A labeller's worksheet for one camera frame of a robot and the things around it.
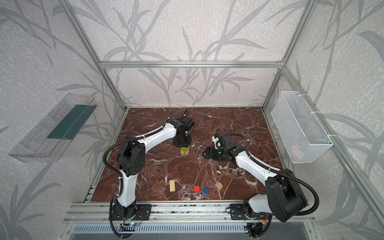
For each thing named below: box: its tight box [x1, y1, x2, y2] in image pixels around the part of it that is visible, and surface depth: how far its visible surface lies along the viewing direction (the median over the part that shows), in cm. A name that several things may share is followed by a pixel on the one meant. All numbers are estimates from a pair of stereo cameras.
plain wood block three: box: [180, 149, 190, 156], surface depth 95 cm
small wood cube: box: [214, 181, 224, 191], surface depth 83 cm
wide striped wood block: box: [169, 179, 176, 192], surface depth 83 cm
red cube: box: [193, 185, 201, 193], surface depth 83 cm
